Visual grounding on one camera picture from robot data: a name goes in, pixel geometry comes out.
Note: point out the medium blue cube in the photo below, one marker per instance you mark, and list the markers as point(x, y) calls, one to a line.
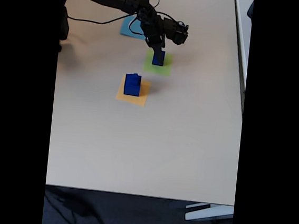
point(155, 62)

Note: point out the tiny blue cube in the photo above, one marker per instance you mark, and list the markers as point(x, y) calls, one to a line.
point(135, 75)

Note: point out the small blue cube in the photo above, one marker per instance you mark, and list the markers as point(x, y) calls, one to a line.
point(136, 81)

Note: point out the green paper square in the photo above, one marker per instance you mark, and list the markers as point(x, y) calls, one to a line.
point(164, 69)

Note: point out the blue paper square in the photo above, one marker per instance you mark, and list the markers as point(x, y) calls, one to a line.
point(124, 30)

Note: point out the orange paper square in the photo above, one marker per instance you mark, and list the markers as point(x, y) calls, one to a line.
point(129, 99)

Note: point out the largest blue cube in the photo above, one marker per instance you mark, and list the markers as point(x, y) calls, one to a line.
point(129, 89)

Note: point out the dark blue object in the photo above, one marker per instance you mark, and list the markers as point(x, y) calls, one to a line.
point(250, 9)

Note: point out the white table foot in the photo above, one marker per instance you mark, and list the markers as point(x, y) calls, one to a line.
point(208, 214)

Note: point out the black camera box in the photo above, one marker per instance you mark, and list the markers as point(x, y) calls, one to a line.
point(177, 31)

